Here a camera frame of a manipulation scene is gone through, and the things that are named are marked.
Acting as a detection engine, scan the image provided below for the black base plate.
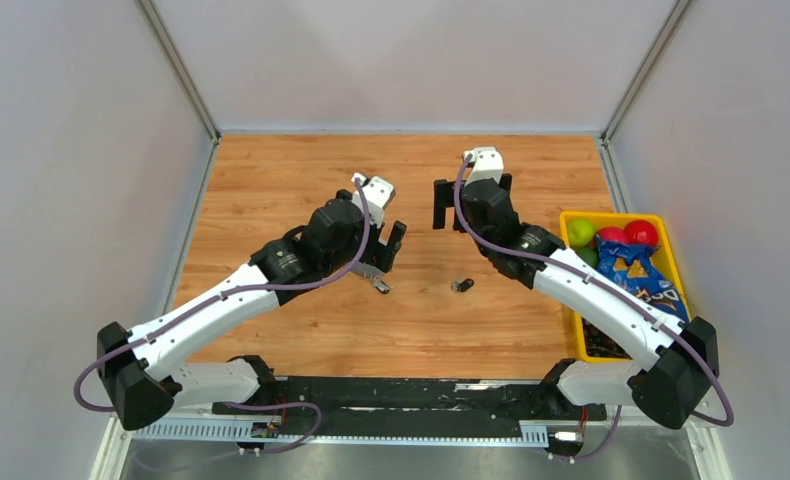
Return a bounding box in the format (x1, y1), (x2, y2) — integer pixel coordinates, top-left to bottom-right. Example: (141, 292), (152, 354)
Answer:
(247, 376), (607, 439)

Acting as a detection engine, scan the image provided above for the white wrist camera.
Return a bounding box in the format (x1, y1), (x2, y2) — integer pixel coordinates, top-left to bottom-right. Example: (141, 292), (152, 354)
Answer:
(351, 172), (396, 228)
(462, 146), (504, 185)

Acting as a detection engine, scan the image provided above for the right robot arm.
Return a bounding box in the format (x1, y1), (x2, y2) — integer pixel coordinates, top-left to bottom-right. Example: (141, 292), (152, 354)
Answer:
(432, 174), (735, 429)

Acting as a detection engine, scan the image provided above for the yellow plastic bin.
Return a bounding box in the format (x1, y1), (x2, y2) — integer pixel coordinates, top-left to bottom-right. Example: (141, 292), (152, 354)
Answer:
(559, 211), (696, 364)

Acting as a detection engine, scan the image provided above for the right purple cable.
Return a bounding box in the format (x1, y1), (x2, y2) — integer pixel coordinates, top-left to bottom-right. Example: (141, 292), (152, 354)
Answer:
(453, 153), (735, 428)

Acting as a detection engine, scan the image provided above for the purple cable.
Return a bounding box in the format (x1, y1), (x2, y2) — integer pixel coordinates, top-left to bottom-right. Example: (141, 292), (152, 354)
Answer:
(72, 177), (374, 415)
(453, 153), (735, 428)

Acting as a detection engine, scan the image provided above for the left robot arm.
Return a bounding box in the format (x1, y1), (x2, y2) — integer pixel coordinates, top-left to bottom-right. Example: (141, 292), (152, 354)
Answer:
(89, 177), (406, 431)

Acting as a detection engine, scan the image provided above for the red ball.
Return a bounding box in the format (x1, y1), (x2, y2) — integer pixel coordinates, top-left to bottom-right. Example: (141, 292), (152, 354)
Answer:
(623, 219), (660, 247)

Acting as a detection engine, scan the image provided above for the dark green ball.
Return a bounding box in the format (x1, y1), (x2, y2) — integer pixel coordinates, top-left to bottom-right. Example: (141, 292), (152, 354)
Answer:
(575, 247), (600, 269)

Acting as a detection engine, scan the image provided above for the metal keyring plate with rings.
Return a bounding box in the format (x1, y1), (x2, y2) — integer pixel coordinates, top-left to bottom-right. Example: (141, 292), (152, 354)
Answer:
(351, 262), (391, 294)

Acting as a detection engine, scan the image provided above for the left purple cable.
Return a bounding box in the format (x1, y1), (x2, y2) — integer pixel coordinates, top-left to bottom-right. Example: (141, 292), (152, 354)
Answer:
(72, 177), (374, 415)

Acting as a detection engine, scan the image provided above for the pink ball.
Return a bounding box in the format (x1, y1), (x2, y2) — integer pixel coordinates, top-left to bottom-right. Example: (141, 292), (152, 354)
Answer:
(596, 226), (630, 244)

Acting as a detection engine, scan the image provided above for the slotted cable duct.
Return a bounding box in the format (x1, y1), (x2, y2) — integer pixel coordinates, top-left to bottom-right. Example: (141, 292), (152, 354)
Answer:
(133, 418), (550, 448)

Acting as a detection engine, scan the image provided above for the purple grapes bunch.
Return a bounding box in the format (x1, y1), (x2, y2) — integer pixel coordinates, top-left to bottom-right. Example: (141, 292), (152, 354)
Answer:
(581, 319), (629, 359)

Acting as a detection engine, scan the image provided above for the blue chips bag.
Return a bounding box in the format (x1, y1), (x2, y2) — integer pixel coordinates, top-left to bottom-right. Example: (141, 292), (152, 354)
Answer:
(595, 236), (689, 321)

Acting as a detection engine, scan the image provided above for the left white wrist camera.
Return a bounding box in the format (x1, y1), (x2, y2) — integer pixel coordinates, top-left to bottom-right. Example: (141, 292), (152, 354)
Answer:
(351, 172), (396, 228)

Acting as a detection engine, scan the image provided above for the black headed key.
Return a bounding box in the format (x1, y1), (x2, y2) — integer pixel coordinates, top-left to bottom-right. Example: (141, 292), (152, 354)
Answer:
(451, 272), (475, 293)

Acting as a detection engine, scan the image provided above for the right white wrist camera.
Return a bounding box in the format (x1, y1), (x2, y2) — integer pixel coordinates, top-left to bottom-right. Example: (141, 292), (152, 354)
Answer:
(462, 146), (504, 185)

